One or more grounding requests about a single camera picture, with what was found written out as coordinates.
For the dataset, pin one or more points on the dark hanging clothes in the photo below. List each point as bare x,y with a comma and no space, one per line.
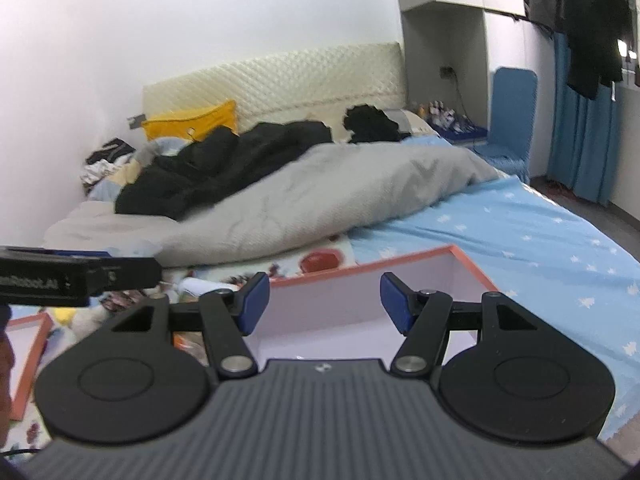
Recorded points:
585,20

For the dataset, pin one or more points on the fruit print mat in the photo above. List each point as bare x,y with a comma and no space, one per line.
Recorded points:
320,260

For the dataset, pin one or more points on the beige pillow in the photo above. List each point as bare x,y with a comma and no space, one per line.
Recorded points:
415,122

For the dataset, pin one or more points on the grey duvet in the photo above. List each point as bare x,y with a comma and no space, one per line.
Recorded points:
300,200

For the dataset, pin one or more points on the cluttered bedside table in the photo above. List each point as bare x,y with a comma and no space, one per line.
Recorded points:
460,127

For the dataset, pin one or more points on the deep pink box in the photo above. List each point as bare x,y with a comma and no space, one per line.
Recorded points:
340,310

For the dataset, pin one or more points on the blue star print bed sheet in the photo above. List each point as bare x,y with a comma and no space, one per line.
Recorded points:
525,240

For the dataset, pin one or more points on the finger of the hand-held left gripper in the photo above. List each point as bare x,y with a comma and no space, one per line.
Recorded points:
125,272

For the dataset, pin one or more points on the shallow pink box lid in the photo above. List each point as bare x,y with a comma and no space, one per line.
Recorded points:
25,360

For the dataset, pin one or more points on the white tube bottle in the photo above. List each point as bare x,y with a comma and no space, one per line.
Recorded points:
200,287

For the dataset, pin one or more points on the pile of clothes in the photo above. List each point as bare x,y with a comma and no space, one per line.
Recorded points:
105,160

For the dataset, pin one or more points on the yellow pillow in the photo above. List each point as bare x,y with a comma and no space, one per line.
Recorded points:
200,122

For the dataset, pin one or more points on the cream quilted headboard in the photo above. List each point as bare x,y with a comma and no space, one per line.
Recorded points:
300,80

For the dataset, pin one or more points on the white and blue plush penguin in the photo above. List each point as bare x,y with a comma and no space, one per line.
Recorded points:
87,322

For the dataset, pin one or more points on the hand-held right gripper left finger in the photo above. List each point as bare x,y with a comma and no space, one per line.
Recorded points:
252,305

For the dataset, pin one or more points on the black blanket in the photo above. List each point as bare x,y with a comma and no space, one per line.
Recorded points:
200,170

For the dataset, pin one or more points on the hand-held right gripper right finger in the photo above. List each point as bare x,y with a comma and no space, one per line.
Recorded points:
395,305

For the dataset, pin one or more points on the black fleece garment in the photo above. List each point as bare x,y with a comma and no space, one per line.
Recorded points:
370,122

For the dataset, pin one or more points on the blue chair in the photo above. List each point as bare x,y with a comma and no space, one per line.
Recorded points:
512,105

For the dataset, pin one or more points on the blue curtain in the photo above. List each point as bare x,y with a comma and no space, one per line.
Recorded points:
575,135

